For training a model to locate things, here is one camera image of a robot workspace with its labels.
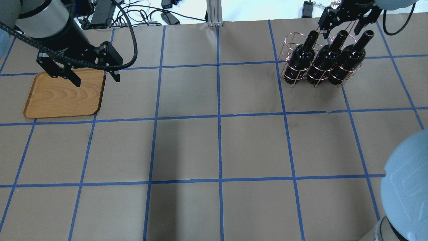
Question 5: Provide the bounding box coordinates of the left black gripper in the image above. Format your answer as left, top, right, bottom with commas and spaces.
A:
36, 38, 122, 87

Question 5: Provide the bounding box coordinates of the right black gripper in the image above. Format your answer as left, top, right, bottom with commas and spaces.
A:
318, 0, 382, 39

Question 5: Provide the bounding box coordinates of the dark wine bottle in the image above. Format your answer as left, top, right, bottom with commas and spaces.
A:
306, 29, 349, 86
327, 29, 374, 85
283, 30, 319, 85

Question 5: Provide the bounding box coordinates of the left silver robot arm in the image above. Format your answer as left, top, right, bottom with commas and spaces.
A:
1, 0, 124, 87

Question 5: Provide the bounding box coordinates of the wooden tray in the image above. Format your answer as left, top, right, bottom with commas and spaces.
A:
23, 69, 106, 119

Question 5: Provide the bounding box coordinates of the black power adapter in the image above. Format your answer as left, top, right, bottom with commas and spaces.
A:
301, 0, 314, 18

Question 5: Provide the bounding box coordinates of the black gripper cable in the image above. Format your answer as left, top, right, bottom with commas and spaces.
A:
0, 0, 138, 71

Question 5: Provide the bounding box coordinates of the copper wire bottle basket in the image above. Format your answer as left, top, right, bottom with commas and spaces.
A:
282, 30, 371, 87

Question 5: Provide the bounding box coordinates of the aluminium frame post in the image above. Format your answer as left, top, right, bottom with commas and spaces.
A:
206, 0, 224, 26

